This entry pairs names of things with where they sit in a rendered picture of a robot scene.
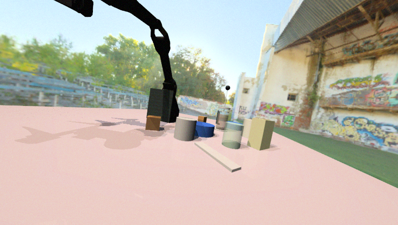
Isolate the beige flat bar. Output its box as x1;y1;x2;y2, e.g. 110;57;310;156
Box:
194;142;241;172

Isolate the brown wooden block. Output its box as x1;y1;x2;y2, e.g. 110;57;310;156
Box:
145;115;161;131
198;116;207;123

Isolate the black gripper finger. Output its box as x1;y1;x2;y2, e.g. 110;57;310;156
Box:
54;0;79;13

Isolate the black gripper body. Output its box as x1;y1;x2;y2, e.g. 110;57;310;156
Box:
73;0;94;17

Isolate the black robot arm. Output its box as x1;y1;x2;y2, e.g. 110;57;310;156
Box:
101;0;177;95

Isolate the tan rectangular block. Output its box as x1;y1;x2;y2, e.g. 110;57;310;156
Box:
247;118;275;150

